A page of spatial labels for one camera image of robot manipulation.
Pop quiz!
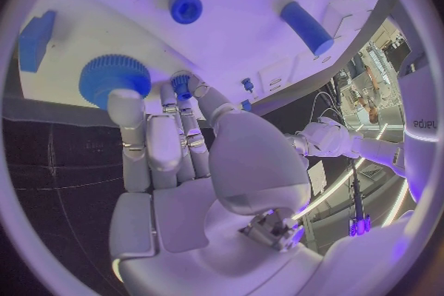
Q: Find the large blue gear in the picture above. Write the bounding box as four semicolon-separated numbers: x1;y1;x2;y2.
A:
78;53;153;111

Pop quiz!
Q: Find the small blue gear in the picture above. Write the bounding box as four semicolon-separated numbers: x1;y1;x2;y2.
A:
169;72;192;101

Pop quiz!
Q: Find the short blue cylinder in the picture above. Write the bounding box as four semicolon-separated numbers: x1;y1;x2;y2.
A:
168;0;204;25

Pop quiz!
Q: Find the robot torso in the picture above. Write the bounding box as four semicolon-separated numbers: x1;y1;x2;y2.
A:
394;50;443;204

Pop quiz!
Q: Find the blue block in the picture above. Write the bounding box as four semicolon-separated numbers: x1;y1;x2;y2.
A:
17;10;58;74

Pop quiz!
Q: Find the black stand pole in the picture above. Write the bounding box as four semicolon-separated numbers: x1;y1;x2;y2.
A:
349;157;365;219

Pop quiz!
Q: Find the white cable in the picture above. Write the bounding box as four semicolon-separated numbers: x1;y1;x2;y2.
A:
311;91;346;125

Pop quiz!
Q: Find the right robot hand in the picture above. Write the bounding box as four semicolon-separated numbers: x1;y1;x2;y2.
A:
106;74;325;296

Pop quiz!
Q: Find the long blue cylinder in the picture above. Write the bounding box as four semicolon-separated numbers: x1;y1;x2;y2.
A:
279;1;335;56

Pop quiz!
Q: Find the person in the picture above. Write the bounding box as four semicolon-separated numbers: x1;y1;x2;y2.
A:
357;64;383;125

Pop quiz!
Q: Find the white task board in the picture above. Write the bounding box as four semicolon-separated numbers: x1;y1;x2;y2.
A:
15;0;388;115

